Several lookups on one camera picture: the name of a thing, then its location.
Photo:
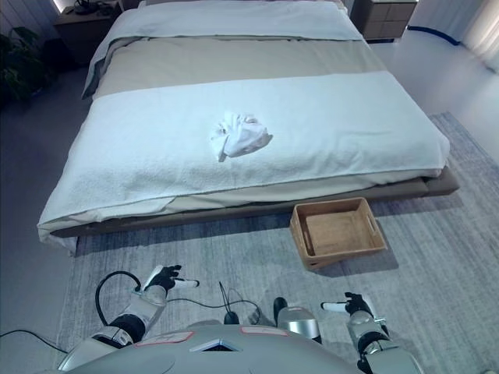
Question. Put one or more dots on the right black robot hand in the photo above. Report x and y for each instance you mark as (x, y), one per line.
(355, 304)

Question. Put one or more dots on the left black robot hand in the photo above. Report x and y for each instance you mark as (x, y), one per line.
(167, 277)

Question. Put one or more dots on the white clothes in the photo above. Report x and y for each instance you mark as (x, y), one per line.
(239, 134)

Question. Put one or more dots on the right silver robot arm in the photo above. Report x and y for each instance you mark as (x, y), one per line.
(370, 343)

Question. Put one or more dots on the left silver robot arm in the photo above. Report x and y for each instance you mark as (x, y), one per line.
(117, 331)

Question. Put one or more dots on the woven wicker basket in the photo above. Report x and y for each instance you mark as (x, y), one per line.
(337, 233)

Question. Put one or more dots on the cream bed sheet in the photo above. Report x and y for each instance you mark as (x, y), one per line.
(234, 198)

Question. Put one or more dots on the brown bed base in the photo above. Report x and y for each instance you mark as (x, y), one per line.
(440, 186)

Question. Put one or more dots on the pale folded bed cover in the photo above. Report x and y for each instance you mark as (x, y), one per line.
(234, 17)

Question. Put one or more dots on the right silver robot leg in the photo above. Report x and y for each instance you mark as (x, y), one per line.
(298, 321)

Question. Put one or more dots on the beige duvet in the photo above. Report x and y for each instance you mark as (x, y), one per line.
(234, 58)

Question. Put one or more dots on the wooden nightstand with clutter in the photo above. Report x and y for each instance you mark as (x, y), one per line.
(83, 35)

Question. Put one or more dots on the dark green house plant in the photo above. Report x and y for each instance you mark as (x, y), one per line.
(21, 66)

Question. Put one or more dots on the black items on nightstand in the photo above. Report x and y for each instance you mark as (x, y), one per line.
(91, 5)

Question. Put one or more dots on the blue curved tube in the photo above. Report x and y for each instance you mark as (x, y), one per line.
(432, 31)

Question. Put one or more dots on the wooden nightstand with drawers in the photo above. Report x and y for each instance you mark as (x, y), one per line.
(380, 19)

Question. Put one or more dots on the white curtain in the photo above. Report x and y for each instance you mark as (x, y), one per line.
(483, 31)

